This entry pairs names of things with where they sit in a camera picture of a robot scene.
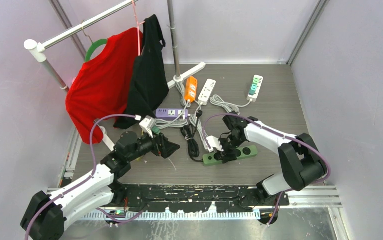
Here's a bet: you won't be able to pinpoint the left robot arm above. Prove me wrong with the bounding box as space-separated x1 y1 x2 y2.
20 131 181 240

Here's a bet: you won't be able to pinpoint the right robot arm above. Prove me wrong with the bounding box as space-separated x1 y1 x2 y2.
215 113 330 206

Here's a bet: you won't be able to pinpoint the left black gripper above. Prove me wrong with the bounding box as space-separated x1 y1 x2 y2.
127 127 179 162

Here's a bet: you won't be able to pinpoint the near strip grey cord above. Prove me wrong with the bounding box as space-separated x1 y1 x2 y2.
188 104 212 147

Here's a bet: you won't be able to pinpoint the white power strip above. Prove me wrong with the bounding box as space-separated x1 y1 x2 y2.
247 75 264 102
197 79 216 106

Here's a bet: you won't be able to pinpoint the teal adapters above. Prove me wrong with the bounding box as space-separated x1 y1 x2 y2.
248 84 258 96

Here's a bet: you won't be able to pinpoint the black power cord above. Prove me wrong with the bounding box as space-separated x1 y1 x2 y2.
179 110 206 163

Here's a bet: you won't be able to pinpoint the green power strip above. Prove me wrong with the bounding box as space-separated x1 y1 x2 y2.
202 145 258 167

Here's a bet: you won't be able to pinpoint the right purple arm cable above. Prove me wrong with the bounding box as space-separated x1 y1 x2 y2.
202 113 332 226

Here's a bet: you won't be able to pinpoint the black garment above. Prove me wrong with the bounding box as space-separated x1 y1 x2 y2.
120 14 170 118

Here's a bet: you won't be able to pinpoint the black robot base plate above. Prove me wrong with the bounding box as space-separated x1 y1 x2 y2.
106 184 290 214

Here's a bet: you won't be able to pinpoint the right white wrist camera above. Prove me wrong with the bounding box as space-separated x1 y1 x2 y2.
205 136 224 153

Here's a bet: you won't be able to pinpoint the metal clothes rack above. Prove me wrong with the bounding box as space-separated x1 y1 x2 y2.
23 0 207 152

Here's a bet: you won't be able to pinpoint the pink clothes hanger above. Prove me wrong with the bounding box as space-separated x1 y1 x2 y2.
131 0 145 56

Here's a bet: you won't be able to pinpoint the orange power strip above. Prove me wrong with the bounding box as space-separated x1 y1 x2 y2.
184 76 198 103

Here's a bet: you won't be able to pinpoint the far strip grey cord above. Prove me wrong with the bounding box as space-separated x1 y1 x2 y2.
209 94 252 115

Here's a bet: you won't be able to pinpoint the purple power strip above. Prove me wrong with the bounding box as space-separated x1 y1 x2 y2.
155 108 190 121

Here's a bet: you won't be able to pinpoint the red t-shirt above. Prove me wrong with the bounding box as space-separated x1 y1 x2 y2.
65 27 143 145

